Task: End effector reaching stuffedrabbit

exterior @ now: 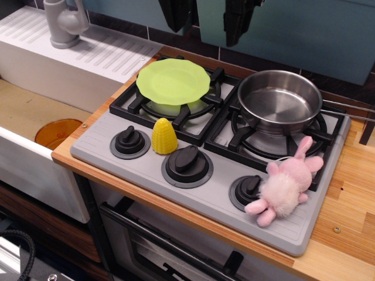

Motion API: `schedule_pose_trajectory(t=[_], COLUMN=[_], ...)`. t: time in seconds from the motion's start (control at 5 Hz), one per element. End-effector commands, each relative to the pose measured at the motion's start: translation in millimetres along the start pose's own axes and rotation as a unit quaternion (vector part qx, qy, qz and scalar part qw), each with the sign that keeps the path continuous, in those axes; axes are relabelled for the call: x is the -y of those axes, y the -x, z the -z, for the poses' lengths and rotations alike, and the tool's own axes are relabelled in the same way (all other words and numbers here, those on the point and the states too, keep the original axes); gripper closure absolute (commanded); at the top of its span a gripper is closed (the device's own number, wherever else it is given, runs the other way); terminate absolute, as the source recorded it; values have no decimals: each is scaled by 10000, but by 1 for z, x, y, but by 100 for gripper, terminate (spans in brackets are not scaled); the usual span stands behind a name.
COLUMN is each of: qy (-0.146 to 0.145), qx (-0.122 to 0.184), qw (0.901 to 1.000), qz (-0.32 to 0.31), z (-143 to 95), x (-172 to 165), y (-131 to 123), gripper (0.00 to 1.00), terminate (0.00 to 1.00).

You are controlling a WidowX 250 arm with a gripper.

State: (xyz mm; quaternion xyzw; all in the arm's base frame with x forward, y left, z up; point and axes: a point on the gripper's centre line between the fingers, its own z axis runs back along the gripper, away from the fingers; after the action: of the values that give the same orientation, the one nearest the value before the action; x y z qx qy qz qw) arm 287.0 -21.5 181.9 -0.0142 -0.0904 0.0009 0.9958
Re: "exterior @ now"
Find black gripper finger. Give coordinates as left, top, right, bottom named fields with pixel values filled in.
left=159, top=0, right=196, bottom=33
left=223, top=0, right=265, bottom=47

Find green plastic plate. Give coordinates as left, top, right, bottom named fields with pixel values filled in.
left=136, top=59, right=210, bottom=105

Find stainless steel frying pan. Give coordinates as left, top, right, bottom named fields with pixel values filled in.
left=237, top=70, right=374, bottom=136

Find black left burner grate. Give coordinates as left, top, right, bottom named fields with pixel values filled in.
left=110, top=56, right=241, bottom=146

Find black burner grate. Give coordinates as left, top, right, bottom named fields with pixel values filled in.
left=110, top=56, right=241, bottom=146
left=204, top=89, right=344, bottom=191

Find grey toy faucet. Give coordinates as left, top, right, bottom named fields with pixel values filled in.
left=43, top=1, right=89, bottom=49

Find black right burner grate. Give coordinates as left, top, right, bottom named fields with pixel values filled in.
left=204, top=89, right=344, bottom=191

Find yellow plastic corn cob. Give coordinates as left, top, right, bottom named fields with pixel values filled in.
left=151, top=118, right=178, bottom=155

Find black left stove knob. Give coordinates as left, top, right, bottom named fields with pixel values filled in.
left=110, top=126, right=151, bottom=160

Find black stove knob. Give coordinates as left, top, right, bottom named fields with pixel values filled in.
left=161, top=145, right=214, bottom=189
left=229, top=175, right=262, bottom=212
left=110, top=126, right=151, bottom=160

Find black middle stove knob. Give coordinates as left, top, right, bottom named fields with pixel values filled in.
left=161, top=145, right=214, bottom=189

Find white toy sink unit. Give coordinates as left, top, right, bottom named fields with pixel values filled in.
left=1, top=6, right=161, bottom=223

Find grey toy stove top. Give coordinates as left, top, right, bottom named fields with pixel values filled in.
left=70, top=54, right=352, bottom=258

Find black right stove knob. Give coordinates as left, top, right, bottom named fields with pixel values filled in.
left=229, top=175, right=262, bottom=212

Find pink stuffed rabbit toy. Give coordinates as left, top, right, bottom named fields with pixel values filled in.
left=244, top=136, right=324, bottom=227

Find orange plastic cup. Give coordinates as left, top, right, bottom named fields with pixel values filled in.
left=35, top=118, right=83, bottom=150

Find toy oven door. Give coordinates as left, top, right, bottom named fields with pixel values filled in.
left=98, top=197, right=298, bottom=280

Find dark wooden post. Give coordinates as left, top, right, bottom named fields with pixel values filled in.
left=359, top=121, right=374, bottom=145

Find black braided cable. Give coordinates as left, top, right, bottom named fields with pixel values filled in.
left=0, top=229, right=37, bottom=281

